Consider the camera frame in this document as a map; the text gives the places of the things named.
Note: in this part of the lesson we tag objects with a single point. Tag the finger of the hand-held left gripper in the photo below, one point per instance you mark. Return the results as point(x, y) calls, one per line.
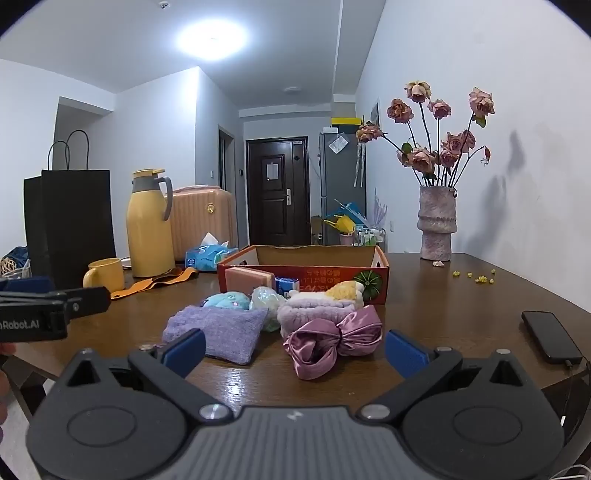
point(90, 298)
point(27, 284)

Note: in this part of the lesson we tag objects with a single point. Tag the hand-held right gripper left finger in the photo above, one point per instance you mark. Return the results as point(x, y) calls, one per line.
point(184, 353)

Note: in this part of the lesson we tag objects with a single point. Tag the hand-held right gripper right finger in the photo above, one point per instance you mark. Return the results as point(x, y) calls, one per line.
point(406, 353)

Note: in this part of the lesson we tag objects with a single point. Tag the purple knitted cloth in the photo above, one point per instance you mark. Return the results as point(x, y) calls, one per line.
point(217, 327)

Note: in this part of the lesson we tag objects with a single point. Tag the purple satin scrunchie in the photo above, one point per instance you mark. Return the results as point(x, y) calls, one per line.
point(355, 330)

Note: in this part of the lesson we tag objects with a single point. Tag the blue plush toy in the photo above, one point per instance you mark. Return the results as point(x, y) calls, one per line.
point(226, 300)

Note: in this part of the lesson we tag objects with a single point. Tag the yellow plush toy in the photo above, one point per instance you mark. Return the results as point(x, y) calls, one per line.
point(344, 290)

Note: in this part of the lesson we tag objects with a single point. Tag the clear snack packet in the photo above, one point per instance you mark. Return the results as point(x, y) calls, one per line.
point(265, 297)

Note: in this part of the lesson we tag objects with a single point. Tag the lavender fluffy headband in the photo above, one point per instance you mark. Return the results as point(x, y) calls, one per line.
point(304, 311)

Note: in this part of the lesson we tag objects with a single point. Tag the red cardboard box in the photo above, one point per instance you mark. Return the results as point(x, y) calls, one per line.
point(323, 274)

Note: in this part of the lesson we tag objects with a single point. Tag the wicker ball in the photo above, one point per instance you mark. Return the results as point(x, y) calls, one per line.
point(7, 265)

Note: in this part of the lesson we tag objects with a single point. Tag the yellow mug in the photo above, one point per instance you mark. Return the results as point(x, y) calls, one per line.
point(108, 276)

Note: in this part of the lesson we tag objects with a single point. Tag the black paper bag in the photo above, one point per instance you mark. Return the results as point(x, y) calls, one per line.
point(69, 221)

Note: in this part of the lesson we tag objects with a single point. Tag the yellow thermos jug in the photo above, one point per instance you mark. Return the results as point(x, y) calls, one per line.
point(147, 230)

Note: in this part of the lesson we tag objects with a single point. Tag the pink sponge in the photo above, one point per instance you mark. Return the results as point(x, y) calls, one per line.
point(244, 279)

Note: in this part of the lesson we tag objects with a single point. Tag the blue tissue pack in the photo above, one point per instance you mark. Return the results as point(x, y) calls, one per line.
point(207, 256)

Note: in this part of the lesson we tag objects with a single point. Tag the scattered yellow crumbs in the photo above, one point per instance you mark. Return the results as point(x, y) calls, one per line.
point(481, 278)

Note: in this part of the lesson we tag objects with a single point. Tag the small blue white carton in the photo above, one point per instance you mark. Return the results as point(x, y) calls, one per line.
point(285, 285)

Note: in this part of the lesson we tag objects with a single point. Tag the small rack with bottles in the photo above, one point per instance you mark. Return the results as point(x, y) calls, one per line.
point(369, 236)

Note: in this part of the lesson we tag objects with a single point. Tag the pink suitcase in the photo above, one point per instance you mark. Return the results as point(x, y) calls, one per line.
point(203, 221)

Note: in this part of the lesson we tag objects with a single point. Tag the pink ceramic vase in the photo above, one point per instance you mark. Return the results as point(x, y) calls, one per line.
point(436, 221)

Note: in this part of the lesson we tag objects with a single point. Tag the black smartphone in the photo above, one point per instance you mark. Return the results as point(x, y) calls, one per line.
point(549, 337)

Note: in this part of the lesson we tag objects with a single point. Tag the dark brown entrance door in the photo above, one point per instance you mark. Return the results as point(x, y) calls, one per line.
point(277, 207)

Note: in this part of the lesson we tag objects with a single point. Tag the grey refrigerator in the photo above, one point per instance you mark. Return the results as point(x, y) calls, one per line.
point(337, 184)

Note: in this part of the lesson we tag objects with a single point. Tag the interior side door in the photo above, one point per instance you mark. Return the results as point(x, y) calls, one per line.
point(226, 161)

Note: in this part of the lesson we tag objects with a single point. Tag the dried pink roses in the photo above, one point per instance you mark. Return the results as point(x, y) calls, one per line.
point(420, 159)

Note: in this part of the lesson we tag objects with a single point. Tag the paper note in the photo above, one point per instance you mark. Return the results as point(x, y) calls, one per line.
point(337, 145)

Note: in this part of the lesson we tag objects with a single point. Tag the yellow box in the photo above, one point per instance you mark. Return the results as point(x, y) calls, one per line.
point(346, 122)

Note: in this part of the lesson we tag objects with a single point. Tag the bright ceiling light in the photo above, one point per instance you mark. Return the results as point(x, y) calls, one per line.
point(210, 39)

